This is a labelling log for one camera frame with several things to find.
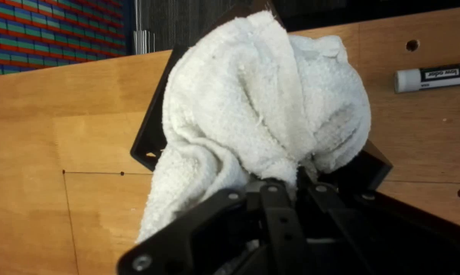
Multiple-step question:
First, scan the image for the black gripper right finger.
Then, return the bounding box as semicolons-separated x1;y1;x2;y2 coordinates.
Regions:
295;170;460;275

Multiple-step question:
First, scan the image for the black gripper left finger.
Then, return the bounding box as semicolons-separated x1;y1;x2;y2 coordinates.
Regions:
116;177;308;275

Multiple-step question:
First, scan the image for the black square basket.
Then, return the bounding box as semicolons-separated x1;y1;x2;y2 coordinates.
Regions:
128;0;394;197

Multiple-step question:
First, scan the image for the white terry towel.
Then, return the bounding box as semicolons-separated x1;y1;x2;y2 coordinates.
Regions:
136;9;373;245

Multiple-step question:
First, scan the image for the black marker with white cap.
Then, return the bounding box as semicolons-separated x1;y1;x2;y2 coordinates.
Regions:
392;60;460;95

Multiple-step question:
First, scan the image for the grey metal post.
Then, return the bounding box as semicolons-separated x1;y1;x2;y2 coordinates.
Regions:
131;0;156;55

